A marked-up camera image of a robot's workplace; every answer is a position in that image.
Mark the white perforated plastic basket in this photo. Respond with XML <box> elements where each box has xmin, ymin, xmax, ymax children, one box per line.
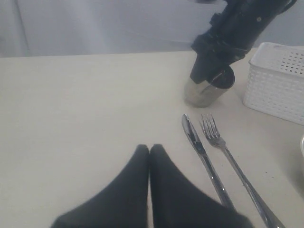
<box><xmin>243</xmin><ymin>42</ymin><xmax>304</xmax><ymax>125</ymax></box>

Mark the silver metal fork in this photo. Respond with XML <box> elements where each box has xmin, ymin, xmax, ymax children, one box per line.
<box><xmin>200</xmin><ymin>114</ymin><xmax>285</xmax><ymax>228</ymax></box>

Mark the silver metal table knife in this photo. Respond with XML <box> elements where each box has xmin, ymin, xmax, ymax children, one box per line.
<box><xmin>181</xmin><ymin>114</ymin><xmax>236</xmax><ymax>211</ymax></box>

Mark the grey speckled ceramic bowl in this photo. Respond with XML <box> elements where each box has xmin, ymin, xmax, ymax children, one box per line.
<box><xmin>300</xmin><ymin>135</ymin><xmax>304</xmax><ymax>157</ymax></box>

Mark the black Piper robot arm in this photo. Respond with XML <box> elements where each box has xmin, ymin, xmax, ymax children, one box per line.
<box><xmin>53</xmin><ymin>0</ymin><xmax>295</xmax><ymax>228</ymax></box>

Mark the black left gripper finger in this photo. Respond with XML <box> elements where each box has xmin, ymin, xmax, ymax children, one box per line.
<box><xmin>190</xmin><ymin>52</ymin><xmax>229</xmax><ymax>84</ymax></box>
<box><xmin>150</xmin><ymin>144</ymin><xmax>253</xmax><ymax>228</ymax></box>
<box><xmin>52</xmin><ymin>144</ymin><xmax>149</xmax><ymax>228</ymax></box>

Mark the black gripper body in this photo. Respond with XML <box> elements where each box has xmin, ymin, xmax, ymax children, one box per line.
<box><xmin>191</xmin><ymin>32</ymin><xmax>247</xmax><ymax>65</ymax></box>

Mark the silver foil packet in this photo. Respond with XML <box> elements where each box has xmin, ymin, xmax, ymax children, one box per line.
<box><xmin>184</xmin><ymin>66</ymin><xmax>235</xmax><ymax>108</ymax></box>

